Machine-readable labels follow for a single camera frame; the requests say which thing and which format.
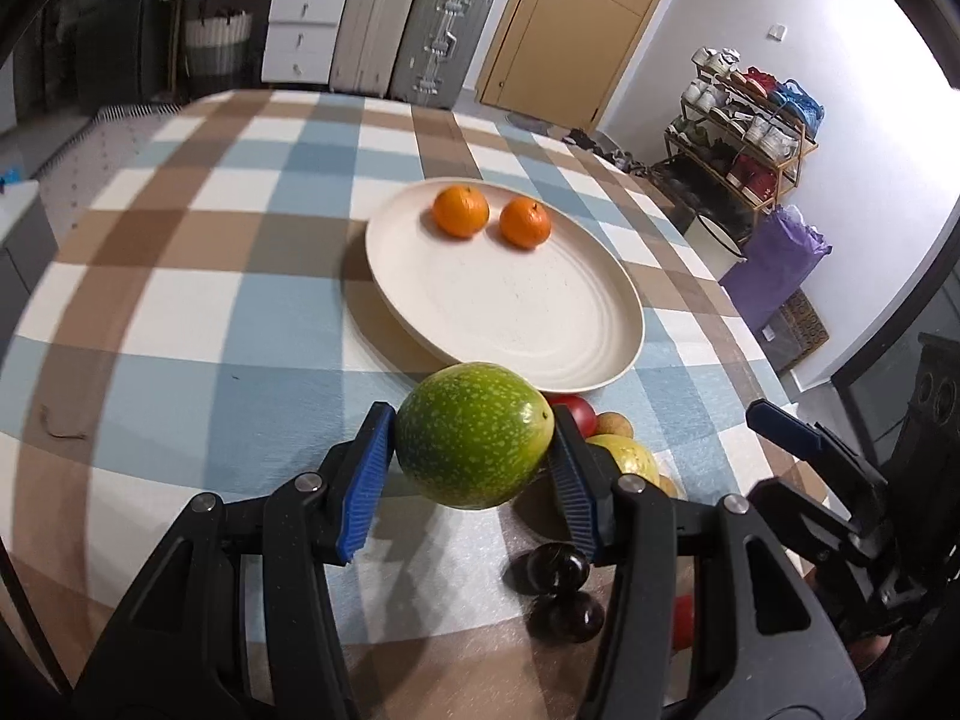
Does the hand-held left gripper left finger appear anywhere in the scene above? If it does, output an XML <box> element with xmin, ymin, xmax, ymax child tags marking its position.
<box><xmin>71</xmin><ymin>401</ymin><xmax>398</xmax><ymax>720</ymax></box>

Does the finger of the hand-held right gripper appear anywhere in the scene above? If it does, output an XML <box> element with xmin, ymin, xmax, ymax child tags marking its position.
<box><xmin>746</xmin><ymin>399</ymin><xmax>891</xmax><ymax>535</ymax></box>
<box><xmin>750</xmin><ymin>476</ymin><xmax>893</xmax><ymax>580</ymax></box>

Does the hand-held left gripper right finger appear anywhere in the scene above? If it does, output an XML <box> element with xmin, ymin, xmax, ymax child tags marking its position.
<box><xmin>547</xmin><ymin>405</ymin><xmax>867</xmax><ymax>720</ymax></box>

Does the yellow passion fruit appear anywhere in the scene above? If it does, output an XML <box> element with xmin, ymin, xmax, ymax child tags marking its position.
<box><xmin>585</xmin><ymin>435</ymin><xmax>662</xmax><ymax>490</ymax></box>

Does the dark purple cherry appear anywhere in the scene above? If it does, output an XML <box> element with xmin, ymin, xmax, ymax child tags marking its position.
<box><xmin>521</xmin><ymin>542</ymin><xmax>591</xmax><ymax>593</ymax></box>
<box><xmin>527</xmin><ymin>591</ymin><xmax>606</xmax><ymax>644</ymax></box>

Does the green speckled passion fruit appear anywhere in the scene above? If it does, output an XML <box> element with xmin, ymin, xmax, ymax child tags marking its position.
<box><xmin>394</xmin><ymin>362</ymin><xmax>556</xmax><ymax>511</ymax></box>

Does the small red cherry tomato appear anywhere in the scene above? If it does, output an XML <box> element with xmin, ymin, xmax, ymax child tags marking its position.
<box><xmin>671</xmin><ymin>594</ymin><xmax>695</xmax><ymax>652</ymax></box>

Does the cream round plate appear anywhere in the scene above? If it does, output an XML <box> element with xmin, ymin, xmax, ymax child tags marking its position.
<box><xmin>365</xmin><ymin>178</ymin><xmax>646</xmax><ymax>394</ymax></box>

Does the orange tangerine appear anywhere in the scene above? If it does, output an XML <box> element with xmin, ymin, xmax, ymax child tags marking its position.
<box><xmin>499</xmin><ymin>197</ymin><xmax>553</xmax><ymax>249</ymax></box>
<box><xmin>433</xmin><ymin>184</ymin><xmax>491</xmax><ymax>239</ymax></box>

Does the brown patterned doormat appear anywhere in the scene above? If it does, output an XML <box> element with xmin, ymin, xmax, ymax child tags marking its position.
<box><xmin>763</xmin><ymin>290</ymin><xmax>830</xmax><ymax>374</ymax></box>

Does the purple bag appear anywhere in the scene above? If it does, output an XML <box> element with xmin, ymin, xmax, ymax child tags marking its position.
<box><xmin>720</xmin><ymin>205</ymin><xmax>833</xmax><ymax>335</ymax></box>

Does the black speaker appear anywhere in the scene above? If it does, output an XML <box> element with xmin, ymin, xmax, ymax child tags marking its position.
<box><xmin>900</xmin><ymin>332</ymin><xmax>960</xmax><ymax>467</ymax></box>

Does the checkered tablecloth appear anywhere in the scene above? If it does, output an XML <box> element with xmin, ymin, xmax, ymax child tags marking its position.
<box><xmin>0</xmin><ymin>88</ymin><xmax>820</xmax><ymax>691</ymax></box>

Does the wooden shoe rack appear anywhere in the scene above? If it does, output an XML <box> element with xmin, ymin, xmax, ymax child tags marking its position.
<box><xmin>664</xmin><ymin>47</ymin><xmax>827</xmax><ymax>242</ymax></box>

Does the pile of shoes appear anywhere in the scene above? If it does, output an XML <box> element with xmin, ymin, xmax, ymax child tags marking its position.
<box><xmin>562</xmin><ymin>127</ymin><xmax>655</xmax><ymax>175</ymax></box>

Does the wooden door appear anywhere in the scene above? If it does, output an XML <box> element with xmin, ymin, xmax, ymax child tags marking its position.
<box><xmin>478</xmin><ymin>0</ymin><xmax>688</xmax><ymax>130</ymax></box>

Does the silver suitcase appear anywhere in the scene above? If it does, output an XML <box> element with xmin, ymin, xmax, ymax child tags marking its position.
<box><xmin>390</xmin><ymin>0</ymin><xmax>495</xmax><ymax>110</ymax></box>

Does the beige suitcase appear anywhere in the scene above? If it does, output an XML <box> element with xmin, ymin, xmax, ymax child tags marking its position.
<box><xmin>330</xmin><ymin>0</ymin><xmax>422</xmax><ymax>98</ymax></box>

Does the white drawer desk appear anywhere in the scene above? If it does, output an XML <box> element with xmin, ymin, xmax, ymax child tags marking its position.
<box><xmin>160</xmin><ymin>0</ymin><xmax>350</xmax><ymax>87</ymax></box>

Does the wicker basket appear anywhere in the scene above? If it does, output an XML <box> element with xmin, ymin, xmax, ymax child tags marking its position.
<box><xmin>183</xmin><ymin>9</ymin><xmax>253</xmax><ymax>77</ymax></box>

